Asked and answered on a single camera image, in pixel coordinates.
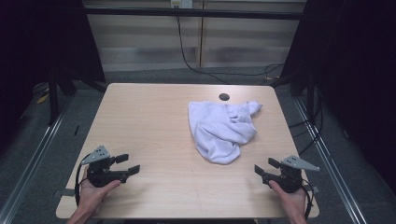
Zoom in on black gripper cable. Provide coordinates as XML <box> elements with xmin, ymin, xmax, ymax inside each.
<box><xmin>74</xmin><ymin>153</ymin><xmax>92</xmax><ymax>207</ymax></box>
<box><xmin>300</xmin><ymin>178</ymin><xmax>314</xmax><ymax>220</ymax></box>

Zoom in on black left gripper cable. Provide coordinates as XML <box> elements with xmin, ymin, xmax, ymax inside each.
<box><xmin>74</xmin><ymin>153</ymin><xmax>92</xmax><ymax>207</ymax></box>

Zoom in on black curtain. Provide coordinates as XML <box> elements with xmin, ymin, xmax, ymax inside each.
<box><xmin>279</xmin><ymin>0</ymin><xmax>396</xmax><ymax>195</ymax></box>
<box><xmin>0</xmin><ymin>0</ymin><xmax>106</xmax><ymax>157</ymax></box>

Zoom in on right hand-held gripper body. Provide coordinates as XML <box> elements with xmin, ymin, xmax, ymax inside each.
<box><xmin>262</xmin><ymin>155</ymin><xmax>321</xmax><ymax>194</ymax></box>

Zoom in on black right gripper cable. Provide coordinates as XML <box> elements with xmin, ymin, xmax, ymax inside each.
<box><xmin>300</xmin><ymin>178</ymin><xmax>314</xmax><ymax>220</ymax></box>

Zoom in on black horizontal metal bar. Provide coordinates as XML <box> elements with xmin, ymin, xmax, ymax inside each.
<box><xmin>83</xmin><ymin>7</ymin><xmax>308</xmax><ymax>21</ymax></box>

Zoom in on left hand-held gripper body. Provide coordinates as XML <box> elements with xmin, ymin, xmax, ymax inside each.
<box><xmin>81</xmin><ymin>145</ymin><xmax>129</xmax><ymax>189</ymax></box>

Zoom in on black wall cable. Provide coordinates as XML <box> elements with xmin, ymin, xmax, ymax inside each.
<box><xmin>176</xmin><ymin>15</ymin><xmax>285</xmax><ymax>86</ymax></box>

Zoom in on yellow object on floor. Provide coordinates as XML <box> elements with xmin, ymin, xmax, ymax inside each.
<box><xmin>35</xmin><ymin>93</ymin><xmax>50</xmax><ymax>105</ymax></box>

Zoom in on person's right hand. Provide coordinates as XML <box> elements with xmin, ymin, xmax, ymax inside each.
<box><xmin>268</xmin><ymin>179</ymin><xmax>308</xmax><ymax>217</ymax></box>

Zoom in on metal floor rail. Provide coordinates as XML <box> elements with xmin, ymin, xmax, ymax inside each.
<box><xmin>292</xmin><ymin>96</ymin><xmax>370</xmax><ymax>224</ymax></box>
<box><xmin>0</xmin><ymin>96</ymin><xmax>73</xmax><ymax>224</ymax></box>

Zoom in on black floor cables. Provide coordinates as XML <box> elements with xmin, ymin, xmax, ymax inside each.
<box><xmin>288</xmin><ymin>88</ymin><xmax>325</xmax><ymax>157</ymax></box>

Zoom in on white wall power outlet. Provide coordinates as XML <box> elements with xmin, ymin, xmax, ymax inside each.
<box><xmin>170</xmin><ymin>0</ymin><xmax>194</xmax><ymax>9</ymax></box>

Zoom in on person's left hand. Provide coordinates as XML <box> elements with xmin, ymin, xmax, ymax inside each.
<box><xmin>77</xmin><ymin>178</ymin><xmax>122</xmax><ymax>216</ymax></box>

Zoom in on black metal stand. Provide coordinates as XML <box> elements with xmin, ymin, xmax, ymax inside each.
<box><xmin>47</xmin><ymin>73</ymin><xmax>61</xmax><ymax>127</ymax></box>

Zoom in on white towel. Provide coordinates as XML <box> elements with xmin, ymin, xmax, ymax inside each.
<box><xmin>188</xmin><ymin>100</ymin><xmax>263</xmax><ymax>165</ymax></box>

